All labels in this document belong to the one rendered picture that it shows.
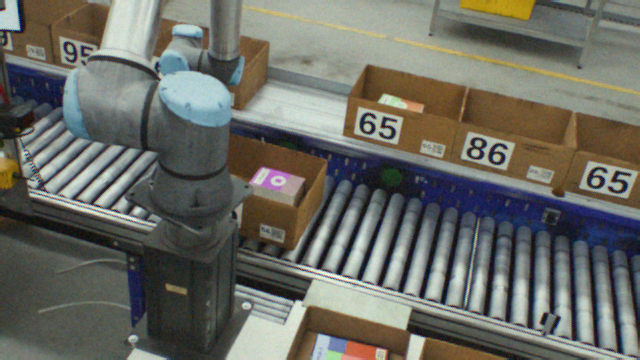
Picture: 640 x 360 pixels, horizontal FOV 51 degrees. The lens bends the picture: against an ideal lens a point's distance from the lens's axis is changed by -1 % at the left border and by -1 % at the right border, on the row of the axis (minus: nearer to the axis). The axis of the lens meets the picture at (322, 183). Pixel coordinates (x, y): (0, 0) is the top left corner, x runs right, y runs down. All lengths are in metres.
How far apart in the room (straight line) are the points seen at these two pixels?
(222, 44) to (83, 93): 0.56
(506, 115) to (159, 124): 1.55
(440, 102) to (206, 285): 1.35
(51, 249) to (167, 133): 1.96
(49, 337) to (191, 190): 1.56
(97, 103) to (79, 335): 1.61
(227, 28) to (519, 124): 1.25
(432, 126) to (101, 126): 1.26
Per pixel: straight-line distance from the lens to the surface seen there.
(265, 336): 1.85
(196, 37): 2.08
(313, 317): 1.83
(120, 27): 1.51
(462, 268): 2.18
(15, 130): 2.19
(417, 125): 2.36
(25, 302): 3.08
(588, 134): 2.67
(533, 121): 2.64
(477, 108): 2.62
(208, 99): 1.39
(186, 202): 1.48
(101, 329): 2.91
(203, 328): 1.72
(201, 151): 1.42
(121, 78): 1.45
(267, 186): 2.24
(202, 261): 1.57
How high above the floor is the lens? 2.13
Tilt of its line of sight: 35 degrees down
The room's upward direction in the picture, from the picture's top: 8 degrees clockwise
